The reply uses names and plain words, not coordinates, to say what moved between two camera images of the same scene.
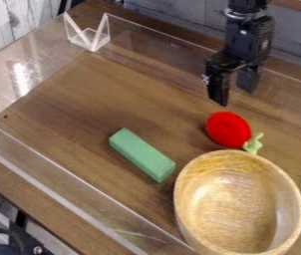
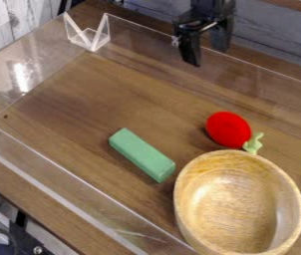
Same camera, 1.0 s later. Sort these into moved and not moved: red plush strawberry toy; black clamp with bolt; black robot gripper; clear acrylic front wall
Moved: black robot gripper
Not moved: black clamp with bolt; clear acrylic front wall; red plush strawberry toy
